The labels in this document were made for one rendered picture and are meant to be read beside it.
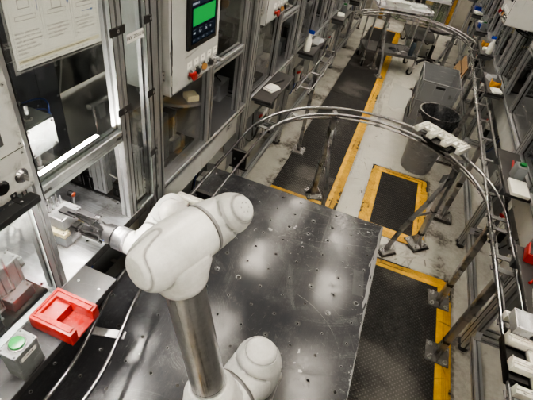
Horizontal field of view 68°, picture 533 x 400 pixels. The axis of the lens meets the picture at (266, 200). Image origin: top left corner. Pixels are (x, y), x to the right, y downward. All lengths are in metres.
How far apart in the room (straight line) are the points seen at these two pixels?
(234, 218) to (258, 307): 0.88
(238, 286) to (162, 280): 0.97
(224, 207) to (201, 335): 0.33
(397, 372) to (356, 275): 0.80
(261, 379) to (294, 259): 0.77
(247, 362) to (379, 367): 1.37
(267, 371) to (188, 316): 0.42
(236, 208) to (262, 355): 0.57
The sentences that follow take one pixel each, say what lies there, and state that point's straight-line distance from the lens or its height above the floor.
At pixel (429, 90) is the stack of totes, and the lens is 4.62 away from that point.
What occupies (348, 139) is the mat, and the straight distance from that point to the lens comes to 4.38.
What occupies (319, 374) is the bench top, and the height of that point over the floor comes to 0.68.
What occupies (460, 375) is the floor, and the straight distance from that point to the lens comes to 2.81.
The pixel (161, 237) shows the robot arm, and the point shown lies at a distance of 0.88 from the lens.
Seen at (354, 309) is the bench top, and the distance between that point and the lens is 1.87.
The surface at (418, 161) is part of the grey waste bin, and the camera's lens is 4.12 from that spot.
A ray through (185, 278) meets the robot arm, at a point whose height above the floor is 1.41.
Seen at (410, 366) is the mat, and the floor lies 0.01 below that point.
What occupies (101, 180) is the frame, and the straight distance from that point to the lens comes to 1.84.
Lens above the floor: 2.12
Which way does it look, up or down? 40 degrees down
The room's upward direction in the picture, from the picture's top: 11 degrees clockwise
